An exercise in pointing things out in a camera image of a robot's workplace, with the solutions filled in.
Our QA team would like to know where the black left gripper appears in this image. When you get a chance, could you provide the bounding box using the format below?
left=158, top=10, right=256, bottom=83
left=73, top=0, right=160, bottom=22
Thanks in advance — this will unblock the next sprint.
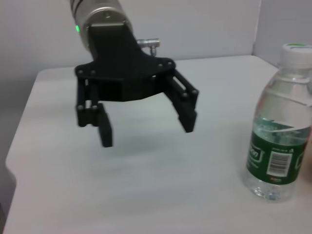
left=74, top=23, right=200, bottom=148

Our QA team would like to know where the clear green-label water bottle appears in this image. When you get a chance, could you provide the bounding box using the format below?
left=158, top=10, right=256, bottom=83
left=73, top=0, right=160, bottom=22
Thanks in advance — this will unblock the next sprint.
left=245, top=43, right=312, bottom=203

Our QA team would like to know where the silver left connector plug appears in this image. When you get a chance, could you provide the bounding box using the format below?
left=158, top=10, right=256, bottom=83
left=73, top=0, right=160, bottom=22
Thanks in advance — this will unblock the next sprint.
left=136, top=38, right=161, bottom=56

